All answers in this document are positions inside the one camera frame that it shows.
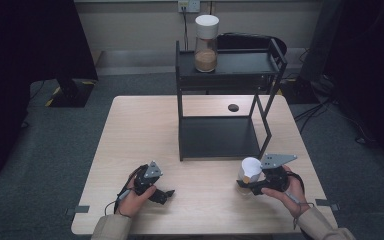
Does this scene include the black chair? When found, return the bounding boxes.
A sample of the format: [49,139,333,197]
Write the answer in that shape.
[215,32,288,57]

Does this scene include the dark curtain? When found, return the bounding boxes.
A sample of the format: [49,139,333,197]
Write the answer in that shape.
[299,0,384,176]
[0,0,100,184]

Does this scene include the brown powder jar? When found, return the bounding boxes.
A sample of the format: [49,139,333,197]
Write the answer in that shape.
[193,14,220,74]

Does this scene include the grey table bracket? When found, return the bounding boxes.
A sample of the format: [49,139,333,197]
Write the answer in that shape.
[64,205,91,217]
[314,198,342,212]

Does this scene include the black stand base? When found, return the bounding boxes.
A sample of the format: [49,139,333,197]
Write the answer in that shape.
[44,78,96,109]

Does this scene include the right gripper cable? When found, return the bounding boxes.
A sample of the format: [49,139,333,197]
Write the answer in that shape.
[283,171,315,231]

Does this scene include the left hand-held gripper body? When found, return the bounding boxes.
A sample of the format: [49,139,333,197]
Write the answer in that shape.
[132,160,164,197]

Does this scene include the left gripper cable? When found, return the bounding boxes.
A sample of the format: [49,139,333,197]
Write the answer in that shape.
[104,164,148,217]

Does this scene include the yellow seasoning jar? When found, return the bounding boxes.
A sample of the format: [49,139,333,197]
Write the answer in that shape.
[236,156,264,197]

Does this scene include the white wall outlet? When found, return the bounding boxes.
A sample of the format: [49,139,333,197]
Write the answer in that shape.
[177,0,201,14]

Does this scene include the black floor box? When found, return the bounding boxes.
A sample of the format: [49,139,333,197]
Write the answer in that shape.
[280,77,320,105]

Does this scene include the black power cable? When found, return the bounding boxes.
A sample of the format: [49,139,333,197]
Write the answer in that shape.
[181,5,190,52]

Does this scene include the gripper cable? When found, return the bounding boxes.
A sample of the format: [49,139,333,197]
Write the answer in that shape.
[283,171,315,231]
[104,164,148,217]

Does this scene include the black floor cables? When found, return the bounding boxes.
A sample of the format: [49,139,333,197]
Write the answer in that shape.
[293,94,379,148]

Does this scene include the black metal shelf rack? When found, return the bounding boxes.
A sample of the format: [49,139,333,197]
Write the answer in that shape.
[175,38,288,162]

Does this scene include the person's right hand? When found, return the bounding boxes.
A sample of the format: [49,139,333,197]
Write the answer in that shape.
[261,164,310,219]

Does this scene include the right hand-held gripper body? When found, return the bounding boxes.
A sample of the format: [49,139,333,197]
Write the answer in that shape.
[260,152,299,194]

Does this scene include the person's left hand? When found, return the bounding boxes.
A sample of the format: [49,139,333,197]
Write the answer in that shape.
[114,175,158,219]

